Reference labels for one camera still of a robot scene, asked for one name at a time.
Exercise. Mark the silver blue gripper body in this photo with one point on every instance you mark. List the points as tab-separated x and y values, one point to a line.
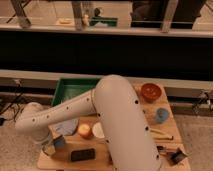
50	148

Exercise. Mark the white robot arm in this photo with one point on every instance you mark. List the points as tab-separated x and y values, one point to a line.
126	130

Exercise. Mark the black sponge block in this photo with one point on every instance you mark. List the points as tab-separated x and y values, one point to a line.
82	155

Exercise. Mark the grey blue plate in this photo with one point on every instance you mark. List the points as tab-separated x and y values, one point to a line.
66	128

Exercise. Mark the green plastic bin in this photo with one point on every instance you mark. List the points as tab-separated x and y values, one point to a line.
68	88

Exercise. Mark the wooden utensil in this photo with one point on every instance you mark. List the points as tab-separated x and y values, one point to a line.
160	135

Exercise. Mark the red brown bowl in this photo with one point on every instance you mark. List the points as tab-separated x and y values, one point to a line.
150	92

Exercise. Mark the blue cup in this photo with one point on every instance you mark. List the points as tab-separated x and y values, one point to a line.
162	115

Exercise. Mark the black small dustpan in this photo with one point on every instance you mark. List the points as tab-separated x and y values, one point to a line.
177	156

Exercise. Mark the green box on shelf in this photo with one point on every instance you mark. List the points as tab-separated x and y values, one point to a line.
103	21

